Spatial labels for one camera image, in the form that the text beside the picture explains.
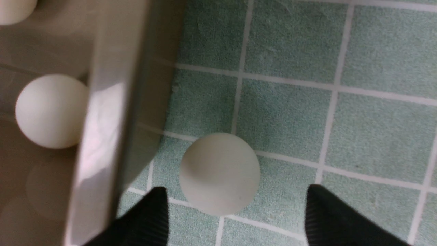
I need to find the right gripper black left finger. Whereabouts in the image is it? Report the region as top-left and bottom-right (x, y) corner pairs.
(85, 187), (170, 246)

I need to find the green grid tablecloth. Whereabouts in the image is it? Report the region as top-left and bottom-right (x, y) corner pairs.
(119, 0), (436, 246)

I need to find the white ball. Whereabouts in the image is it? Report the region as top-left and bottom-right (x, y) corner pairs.
(179, 133), (261, 216)
(0, 0), (38, 25)
(15, 74), (89, 149)

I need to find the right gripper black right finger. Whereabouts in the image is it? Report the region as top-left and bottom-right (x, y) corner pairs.
(305, 184), (408, 246)

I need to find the olive plastic bin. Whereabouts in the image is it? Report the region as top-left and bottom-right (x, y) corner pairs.
(1, 0), (187, 246)

